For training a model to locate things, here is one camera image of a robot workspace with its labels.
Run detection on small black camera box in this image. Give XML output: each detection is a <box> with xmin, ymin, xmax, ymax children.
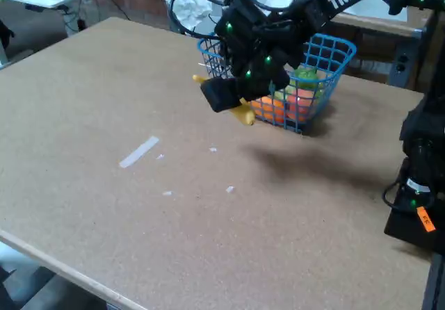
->
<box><xmin>215</xmin><ymin>0</ymin><xmax>268</xmax><ymax>40</ymax></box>

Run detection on blue wire basket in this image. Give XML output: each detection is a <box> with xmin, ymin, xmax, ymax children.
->
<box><xmin>197</xmin><ymin>33</ymin><xmax>357</xmax><ymax>136</ymax></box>

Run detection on round green toy fruit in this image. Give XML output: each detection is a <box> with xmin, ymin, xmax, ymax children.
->
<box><xmin>290</xmin><ymin>67</ymin><xmax>321</xmax><ymax>90</ymax></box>

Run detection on looped black camera cable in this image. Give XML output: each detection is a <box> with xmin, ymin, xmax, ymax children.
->
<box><xmin>169</xmin><ymin>0</ymin><xmax>227</xmax><ymax>38</ymax></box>

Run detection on grey metal post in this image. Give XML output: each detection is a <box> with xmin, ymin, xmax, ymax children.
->
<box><xmin>387</xmin><ymin>28</ymin><xmax>427</xmax><ymax>88</ymax></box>

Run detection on yellow toy banana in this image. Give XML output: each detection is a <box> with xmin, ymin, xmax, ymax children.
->
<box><xmin>193</xmin><ymin>74</ymin><xmax>257</xmax><ymax>127</ymax></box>

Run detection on black base cable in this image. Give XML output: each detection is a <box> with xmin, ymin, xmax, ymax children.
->
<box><xmin>382</xmin><ymin>181</ymin><xmax>406</xmax><ymax>212</ymax></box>

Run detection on toy orange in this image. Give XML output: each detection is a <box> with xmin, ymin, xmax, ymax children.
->
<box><xmin>250</xmin><ymin>96</ymin><xmax>289</xmax><ymax>123</ymax></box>

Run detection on long white tape strip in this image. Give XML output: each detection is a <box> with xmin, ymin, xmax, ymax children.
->
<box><xmin>119</xmin><ymin>136</ymin><xmax>160</xmax><ymax>169</ymax></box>

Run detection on red-orange toy pomegranate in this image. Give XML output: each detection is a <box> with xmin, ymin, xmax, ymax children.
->
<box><xmin>286</xmin><ymin>94</ymin><xmax>314</xmax><ymax>122</ymax></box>

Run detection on orange label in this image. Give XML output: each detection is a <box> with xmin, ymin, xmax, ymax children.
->
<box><xmin>416</xmin><ymin>206</ymin><xmax>436</xmax><ymax>233</ymax></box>

